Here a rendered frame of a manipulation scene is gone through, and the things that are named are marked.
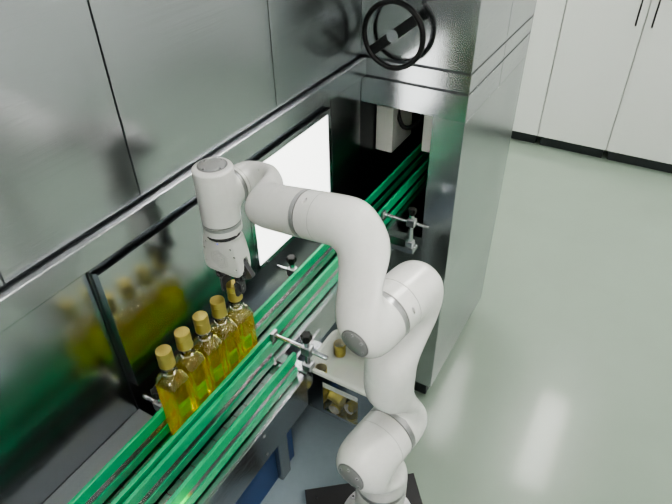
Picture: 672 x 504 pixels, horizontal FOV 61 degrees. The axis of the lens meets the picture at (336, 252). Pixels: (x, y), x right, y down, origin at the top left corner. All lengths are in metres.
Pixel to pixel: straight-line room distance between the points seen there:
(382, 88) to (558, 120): 3.01
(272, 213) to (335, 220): 0.15
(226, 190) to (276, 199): 0.17
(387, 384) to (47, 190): 0.70
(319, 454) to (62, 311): 0.85
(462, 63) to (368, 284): 1.06
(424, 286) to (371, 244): 0.13
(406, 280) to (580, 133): 3.96
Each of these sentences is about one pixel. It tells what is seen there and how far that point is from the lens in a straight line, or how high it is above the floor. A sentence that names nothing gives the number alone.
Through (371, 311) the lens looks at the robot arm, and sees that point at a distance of 0.90.
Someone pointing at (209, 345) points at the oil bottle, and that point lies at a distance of 1.34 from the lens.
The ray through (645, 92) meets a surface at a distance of 4.69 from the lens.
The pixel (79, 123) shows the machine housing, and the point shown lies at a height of 1.77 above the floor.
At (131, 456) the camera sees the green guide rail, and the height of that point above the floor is 1.09.
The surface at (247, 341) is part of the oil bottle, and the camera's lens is 1.45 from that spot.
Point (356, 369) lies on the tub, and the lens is 1.67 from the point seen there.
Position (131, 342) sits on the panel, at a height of 1.28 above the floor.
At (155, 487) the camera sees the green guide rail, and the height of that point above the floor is 1.09.
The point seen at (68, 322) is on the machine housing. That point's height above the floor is 1.41.
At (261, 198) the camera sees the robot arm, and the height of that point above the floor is 1.65.
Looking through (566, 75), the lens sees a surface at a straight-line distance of 4.72.
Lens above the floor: 2.21
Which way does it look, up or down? 38 degrees down
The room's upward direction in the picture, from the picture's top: 1 degrees counter-clockwise
